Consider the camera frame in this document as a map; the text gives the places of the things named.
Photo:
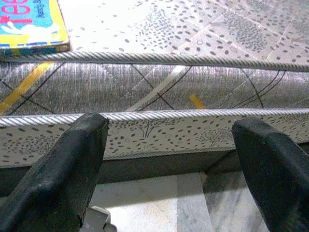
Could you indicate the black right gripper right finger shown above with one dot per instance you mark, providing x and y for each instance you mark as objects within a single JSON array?
[{"x": 277, "y": 178}]

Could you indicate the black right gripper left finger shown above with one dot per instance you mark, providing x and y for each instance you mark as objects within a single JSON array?
[{"x": 53, "y": 178}]

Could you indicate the yellow blue children's book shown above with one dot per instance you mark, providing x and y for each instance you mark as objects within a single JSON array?
[{"x": 31, "y": 24}]

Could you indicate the thin patterned lower mattress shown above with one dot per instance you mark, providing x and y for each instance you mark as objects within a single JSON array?
[{"x": 157, "y": 137}]

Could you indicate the grey quilted mattress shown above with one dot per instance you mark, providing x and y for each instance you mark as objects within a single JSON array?
[{"x": 169, "y": 36}]

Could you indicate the dark bed frame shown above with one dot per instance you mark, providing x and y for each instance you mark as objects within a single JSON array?
[{"x": 157, "y": 166}]

